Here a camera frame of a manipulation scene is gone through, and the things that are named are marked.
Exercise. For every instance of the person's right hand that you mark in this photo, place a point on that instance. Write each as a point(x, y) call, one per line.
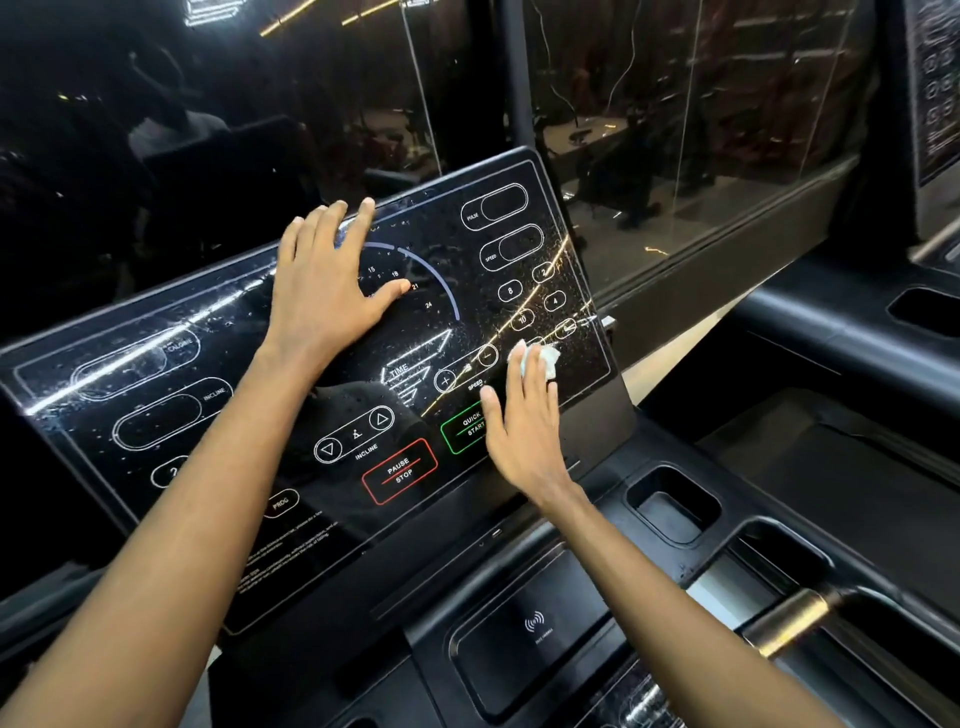
point(528, 435)

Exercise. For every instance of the black standing fan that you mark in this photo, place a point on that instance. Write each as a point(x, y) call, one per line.
point(521, 75)

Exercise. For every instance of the small white wipe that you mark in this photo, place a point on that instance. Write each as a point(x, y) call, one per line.
point(546, 359)

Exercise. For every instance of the person's right forearm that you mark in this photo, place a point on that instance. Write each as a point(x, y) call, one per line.
point(675, 615)

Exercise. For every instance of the person's left forearm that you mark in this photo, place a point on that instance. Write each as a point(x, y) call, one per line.
point(150, 570)

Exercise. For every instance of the black treadmill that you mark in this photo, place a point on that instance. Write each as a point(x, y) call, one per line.
point(870, 345)
point(495, 255)

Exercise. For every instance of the person's left hand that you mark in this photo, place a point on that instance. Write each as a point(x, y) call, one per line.
point(323, 293)

